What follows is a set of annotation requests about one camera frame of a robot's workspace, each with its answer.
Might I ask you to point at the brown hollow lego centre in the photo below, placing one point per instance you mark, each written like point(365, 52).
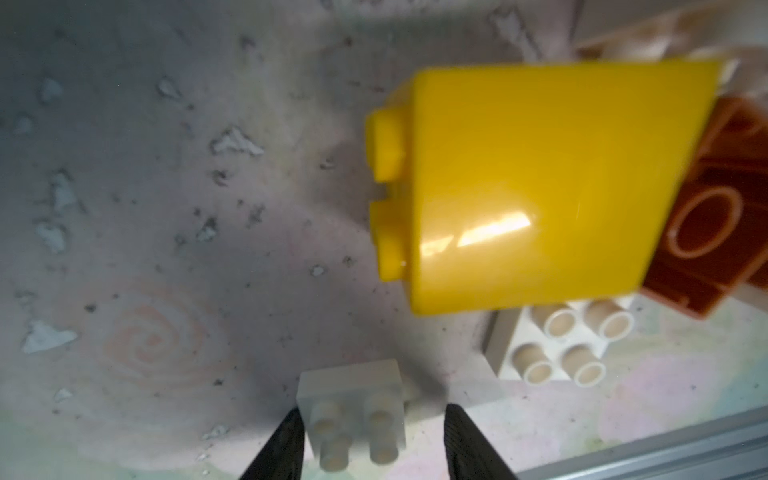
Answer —
point(715, 239)

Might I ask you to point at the yellow lego brick centre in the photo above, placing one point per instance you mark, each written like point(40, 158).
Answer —
point(527, 184)

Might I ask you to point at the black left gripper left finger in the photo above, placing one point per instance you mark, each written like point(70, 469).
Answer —
point(282, 456)

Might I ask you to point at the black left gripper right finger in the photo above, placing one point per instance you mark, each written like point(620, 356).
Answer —
point(469, 455)

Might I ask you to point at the long white lego brick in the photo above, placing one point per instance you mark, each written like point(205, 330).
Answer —
point(733, 32)

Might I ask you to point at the aluminium front rail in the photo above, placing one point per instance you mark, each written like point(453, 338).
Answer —
point(732, 447)

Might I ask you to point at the white lego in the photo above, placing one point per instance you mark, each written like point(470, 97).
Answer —
point(352, 411)
point(558, 342)

